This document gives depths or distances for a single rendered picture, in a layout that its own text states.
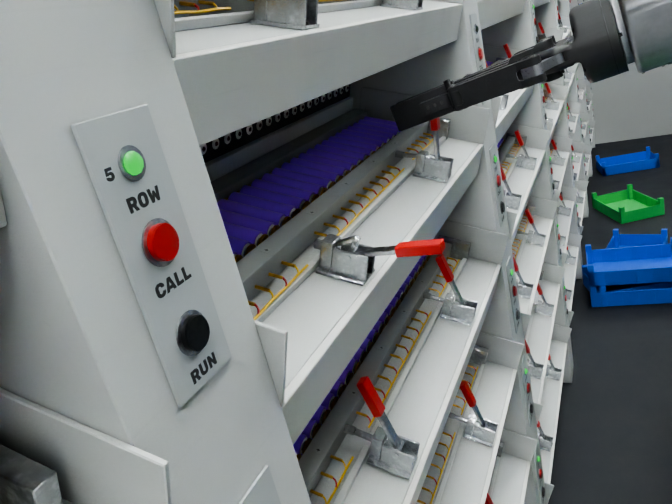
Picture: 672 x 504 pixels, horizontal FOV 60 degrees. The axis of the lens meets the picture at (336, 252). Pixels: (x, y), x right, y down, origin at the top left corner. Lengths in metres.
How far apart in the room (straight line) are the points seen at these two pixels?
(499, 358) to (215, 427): 0.76
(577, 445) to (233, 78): 1.45
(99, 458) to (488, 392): 0.74
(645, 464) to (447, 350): 0.98
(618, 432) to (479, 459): 0.89
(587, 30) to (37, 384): 0.52
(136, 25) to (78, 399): 0.15
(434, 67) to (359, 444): 0.53
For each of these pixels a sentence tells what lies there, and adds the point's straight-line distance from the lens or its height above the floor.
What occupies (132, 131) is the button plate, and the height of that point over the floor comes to 1.05.
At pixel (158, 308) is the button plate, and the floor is 0.98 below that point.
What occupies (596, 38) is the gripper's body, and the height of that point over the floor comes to 1.01.
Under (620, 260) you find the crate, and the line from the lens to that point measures 2.40.
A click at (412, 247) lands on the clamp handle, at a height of 0.91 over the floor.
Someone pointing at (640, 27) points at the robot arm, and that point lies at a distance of 0.60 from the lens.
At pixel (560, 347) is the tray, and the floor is 0.14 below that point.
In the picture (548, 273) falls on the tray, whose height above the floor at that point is 0.36.
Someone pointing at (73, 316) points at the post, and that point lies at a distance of 0.23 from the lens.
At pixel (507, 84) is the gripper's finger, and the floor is 0.99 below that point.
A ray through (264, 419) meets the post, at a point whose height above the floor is 0.89.
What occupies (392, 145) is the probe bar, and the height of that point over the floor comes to 0.94.
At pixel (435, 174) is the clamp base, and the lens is 0.68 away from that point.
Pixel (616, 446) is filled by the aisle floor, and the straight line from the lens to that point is 1.65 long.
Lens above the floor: 1.06
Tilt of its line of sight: 19 degrees down
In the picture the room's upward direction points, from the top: 14 degrees counter-clockwise
